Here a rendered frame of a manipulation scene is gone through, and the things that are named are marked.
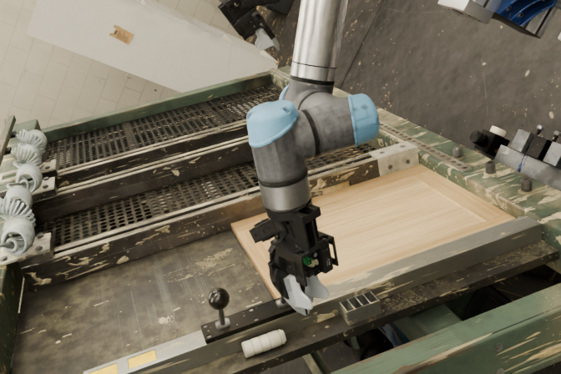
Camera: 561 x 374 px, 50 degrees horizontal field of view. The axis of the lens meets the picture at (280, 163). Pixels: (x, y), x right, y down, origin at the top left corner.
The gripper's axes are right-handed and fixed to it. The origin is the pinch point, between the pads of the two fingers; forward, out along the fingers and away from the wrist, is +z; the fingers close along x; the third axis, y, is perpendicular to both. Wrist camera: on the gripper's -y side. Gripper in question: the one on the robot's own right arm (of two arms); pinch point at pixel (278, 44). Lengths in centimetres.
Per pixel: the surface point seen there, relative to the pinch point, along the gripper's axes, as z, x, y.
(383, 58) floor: 114, -178, -65
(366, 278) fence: 21, 79, 21
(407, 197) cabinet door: 37, 48, 1
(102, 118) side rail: 9, -102, 75
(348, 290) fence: 19, 81, 25
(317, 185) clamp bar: 26.2, 32.6, 17.2
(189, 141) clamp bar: 17, -29, 43
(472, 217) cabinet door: 39, 66, -6
